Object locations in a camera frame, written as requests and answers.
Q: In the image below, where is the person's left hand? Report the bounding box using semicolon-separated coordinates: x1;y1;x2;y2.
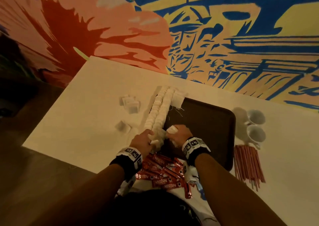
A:
130;129;159;157

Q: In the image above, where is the person's right hand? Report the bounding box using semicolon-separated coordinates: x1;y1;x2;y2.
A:
164;124;194;150

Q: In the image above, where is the dark brown tray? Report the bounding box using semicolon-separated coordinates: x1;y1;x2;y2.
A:
162;97;237;172

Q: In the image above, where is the row of tea bags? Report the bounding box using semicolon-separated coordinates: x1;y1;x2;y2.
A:
144;85;189;144

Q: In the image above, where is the pile of white tea bags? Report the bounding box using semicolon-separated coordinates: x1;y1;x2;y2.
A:
115;94;143;135

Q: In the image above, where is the pile of red Nescafe sachets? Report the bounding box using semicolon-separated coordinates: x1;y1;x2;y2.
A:
135;152;194;200

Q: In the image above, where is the pile of blue sugar sachets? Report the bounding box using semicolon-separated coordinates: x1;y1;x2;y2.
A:
195;181;207;201

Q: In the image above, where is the bundle of red stir sticks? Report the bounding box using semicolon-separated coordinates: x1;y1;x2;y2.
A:
233;144;267;192

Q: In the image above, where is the person's right forearm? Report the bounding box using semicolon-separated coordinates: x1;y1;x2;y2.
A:
193;153;290;226

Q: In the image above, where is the person's left forearm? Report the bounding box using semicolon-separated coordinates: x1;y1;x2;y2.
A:
30;163;126;226

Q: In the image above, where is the black right wristband with markers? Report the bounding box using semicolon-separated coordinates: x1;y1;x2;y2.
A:
181;137;212;167

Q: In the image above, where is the black wristband with markers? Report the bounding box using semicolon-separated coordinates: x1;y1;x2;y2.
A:
109;147;144;183
181;137;212;167

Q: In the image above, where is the black left wristband with markers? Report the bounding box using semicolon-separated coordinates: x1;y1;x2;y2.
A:
109;147;144;183

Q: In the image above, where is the black clothing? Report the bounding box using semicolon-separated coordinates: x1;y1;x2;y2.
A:
95;188;205;226

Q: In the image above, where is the small white cup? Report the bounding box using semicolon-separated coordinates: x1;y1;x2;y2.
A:
246;109;267;127
245;125;267;150

